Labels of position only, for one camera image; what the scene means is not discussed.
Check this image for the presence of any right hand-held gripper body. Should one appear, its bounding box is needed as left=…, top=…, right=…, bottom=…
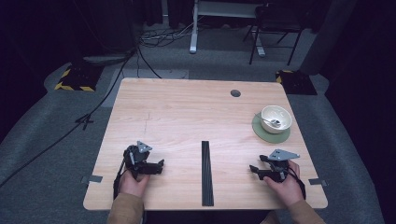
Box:
left=263, top=148, right=301, bottom=183

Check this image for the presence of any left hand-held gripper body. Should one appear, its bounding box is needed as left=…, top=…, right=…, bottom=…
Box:
left=122, top=140, right=157, bottom=181

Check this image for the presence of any white ceramic bowl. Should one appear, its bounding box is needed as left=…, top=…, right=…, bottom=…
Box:
left=261, top=105, right=293, bottom=135

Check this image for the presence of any person's left hand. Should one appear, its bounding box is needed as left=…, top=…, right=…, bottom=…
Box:
left=118, top=169, right=151, bottom=199

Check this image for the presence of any person's right hand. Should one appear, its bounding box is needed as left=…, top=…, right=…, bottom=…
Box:
left=263, top=160, right=304, bottom=208

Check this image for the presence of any green round plate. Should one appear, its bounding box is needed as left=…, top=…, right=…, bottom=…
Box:
left=251, top=111, right=292, bottom=145

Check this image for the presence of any metal spoon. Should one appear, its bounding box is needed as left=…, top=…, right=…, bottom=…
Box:
left=254, top=113, right=282, bottom=129

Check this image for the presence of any grey tape piece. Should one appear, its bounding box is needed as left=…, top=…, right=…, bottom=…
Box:
left=308, top=177, right=329, bottom=188
left=80, top=175, right=104, bottom=185

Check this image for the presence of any black yellow striped base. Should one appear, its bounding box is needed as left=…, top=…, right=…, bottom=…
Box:
left=53, top=63, right=105, bottom=93
left=275, top=69, right=318, bottom=96

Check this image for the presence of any grey pillar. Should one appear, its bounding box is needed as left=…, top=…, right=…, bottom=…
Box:
left=299, top=0, right=359, bottom=77

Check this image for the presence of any black chair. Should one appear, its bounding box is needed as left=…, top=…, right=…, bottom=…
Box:
left=242, top=2, right=309, bottom=66

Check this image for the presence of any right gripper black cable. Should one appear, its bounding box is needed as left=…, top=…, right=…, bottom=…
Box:
left=288, top=167, right=307, bottom=201

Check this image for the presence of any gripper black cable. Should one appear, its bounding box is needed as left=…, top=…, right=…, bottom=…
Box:
left=288, top=167, right=307, bottom=201
left=112, top=158, right=129, bottom=201

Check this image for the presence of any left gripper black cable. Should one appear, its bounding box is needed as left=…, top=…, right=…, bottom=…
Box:
left=112, top=158, right=129, bottom=201

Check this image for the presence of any long black floor cable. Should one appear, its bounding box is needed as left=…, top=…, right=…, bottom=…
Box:
left=0, top=46, right=139, bottom=189

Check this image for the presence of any thin black floor cable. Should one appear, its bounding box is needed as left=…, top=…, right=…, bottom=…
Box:
left=135, top=46, right=163, bottom=79

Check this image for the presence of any bundle of floor cables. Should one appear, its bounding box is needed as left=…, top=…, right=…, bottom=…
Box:
left=138, top=18, right=200, bottom=49

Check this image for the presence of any white desk frame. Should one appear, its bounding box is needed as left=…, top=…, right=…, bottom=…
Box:
left=189, top=0, right=266, bottom=59

